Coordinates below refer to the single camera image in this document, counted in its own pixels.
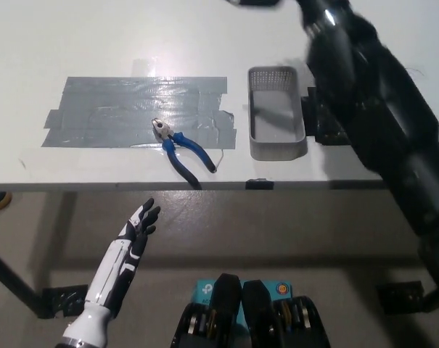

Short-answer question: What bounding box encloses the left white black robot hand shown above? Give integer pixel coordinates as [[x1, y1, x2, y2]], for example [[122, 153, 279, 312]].
[[83, 197, 161, 317]]

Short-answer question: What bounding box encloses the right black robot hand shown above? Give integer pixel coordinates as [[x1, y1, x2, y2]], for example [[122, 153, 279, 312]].
[[227, 0, 307, 10]]

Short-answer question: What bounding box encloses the blue handled plier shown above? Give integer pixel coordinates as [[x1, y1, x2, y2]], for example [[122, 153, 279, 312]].
[[149, 117, 218, 190]]

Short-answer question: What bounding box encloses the black tape area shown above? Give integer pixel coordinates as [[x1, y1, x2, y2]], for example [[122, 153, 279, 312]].
[[300, 86, 353, 146]]

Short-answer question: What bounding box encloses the grey perforated plastic container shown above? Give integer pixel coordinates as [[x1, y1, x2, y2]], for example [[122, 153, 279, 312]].
[[247, 66, 308, 162]]

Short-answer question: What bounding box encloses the black diagonal table leg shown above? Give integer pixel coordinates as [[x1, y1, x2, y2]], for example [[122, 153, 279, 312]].
[[0, 241, 43, 317]]

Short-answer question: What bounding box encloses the small black tape piece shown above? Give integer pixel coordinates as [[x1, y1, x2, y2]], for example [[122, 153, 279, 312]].
[[246, 178, 275, 191]]

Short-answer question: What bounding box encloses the grey duct tape area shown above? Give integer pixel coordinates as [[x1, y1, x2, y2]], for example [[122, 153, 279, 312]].
[[41, 75, 239, 150]]

